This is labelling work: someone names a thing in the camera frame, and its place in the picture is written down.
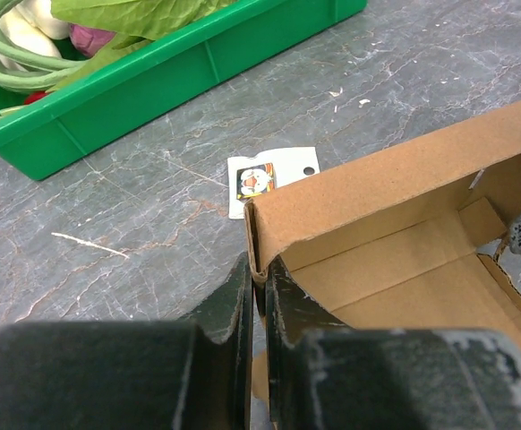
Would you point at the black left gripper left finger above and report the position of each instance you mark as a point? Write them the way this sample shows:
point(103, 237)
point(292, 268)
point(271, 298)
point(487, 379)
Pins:
point(217, 380)

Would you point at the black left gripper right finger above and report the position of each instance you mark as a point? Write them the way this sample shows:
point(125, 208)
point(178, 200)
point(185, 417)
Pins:
point(294, 320)

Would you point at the brown cardboard box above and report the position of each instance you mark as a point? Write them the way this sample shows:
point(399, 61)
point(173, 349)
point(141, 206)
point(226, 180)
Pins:
point(392, 240)

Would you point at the small white sticker packet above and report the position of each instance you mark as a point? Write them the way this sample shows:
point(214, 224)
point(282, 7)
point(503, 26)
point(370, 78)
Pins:
point(268, 170)

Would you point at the green plastic crate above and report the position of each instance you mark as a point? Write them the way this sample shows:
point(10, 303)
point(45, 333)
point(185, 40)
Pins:
point(49, 135)

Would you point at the large green leaf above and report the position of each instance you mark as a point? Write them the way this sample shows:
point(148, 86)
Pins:
point(149, 19)

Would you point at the green long beans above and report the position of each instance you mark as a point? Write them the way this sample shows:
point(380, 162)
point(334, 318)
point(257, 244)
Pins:
point(25, 72)

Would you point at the white eggplant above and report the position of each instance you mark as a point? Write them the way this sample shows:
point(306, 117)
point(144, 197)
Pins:
point(31, 25)

